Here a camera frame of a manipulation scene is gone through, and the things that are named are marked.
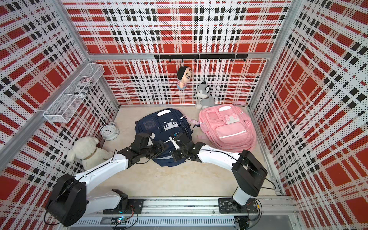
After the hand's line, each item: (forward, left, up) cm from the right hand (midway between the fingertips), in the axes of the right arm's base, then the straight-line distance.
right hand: (175, 153), depth 83 cm
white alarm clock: (+20, +49, -6) cm, 53 cm away
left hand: (+3, +4, +1) cm, 6 cm away
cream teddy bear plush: (-1, +48, +8) cm, 49 cm away
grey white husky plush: (+45, -20, +1) cm, 49 cm away
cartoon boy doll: (+42, -5, +24) cm, 49 cm away
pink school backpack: (+23, -38, -7) cm, 45 cm away
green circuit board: (-32, +26, -8) cm, 42 cm away
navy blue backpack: (+27, +11, -6) cm, 30 cm away
